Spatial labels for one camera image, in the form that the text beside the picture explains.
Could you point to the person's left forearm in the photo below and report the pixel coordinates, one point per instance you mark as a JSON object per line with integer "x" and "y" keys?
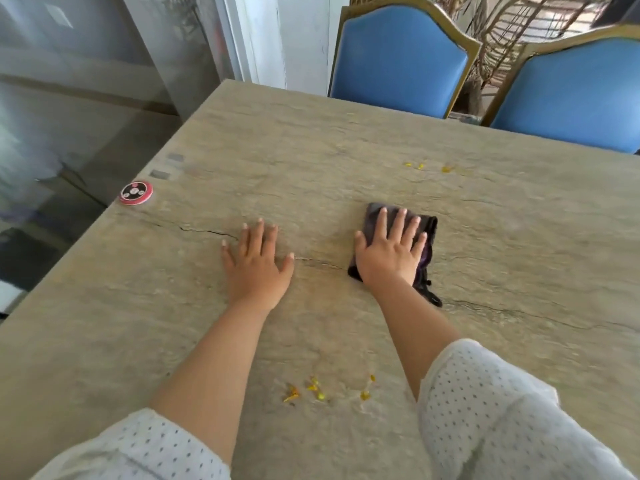
{"x": 215, "y": 374}

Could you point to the grey stone planter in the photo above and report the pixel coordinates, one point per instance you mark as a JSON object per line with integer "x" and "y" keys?
{"x": 465, "y": 118}

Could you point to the dark grey cloth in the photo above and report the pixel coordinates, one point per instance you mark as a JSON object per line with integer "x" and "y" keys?
{"x": 372, "y": 217}

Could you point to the white dotted left sleeve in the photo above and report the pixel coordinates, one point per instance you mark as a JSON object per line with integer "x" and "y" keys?
{"x": 140, "y": 449}

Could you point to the black pillar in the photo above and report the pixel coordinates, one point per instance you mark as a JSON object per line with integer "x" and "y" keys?
{"x": 620, "y": 9}

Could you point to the scattered yellow food crumbs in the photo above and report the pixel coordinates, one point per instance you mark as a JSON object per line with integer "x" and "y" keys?
{"x": 365, "y": 394}

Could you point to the group of rattan chairs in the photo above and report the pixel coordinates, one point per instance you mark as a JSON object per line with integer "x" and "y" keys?
{"x": 500, "y": 44}

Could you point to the person's left hand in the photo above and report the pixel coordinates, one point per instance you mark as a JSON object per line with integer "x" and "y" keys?
{"x": 257, "y": 274}

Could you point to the blue padded chair gold frame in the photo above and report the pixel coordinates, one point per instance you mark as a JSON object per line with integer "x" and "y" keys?
{"x": 400, "y": 59}
{"x": 570, "y": 94}

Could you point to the red round call button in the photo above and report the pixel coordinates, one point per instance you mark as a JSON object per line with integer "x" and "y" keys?
{"x": 136, "y": 192}

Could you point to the person's right hand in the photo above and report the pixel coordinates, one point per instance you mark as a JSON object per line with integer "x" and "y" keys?
{"x": 390, "y": 262}

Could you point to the white dotted sleeve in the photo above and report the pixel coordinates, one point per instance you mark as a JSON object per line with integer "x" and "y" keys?
{"x": 500, "y": 424}
{"x": 140, "y": 449}

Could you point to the grey square sticker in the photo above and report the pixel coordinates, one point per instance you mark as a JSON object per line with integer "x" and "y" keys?
{"x": 160, "y": 174}
{"x": 176, "y": 157}

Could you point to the grey stone table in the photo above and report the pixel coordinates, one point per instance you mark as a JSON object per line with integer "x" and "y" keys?
{"x": 150, "y": 294}

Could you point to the white dotted right sleeve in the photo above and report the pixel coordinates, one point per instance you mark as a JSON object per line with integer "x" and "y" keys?
{"x": 500, "y": 424}

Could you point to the person's right forearm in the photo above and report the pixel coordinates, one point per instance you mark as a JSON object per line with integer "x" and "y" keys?
{"x": 415, "y": 334}

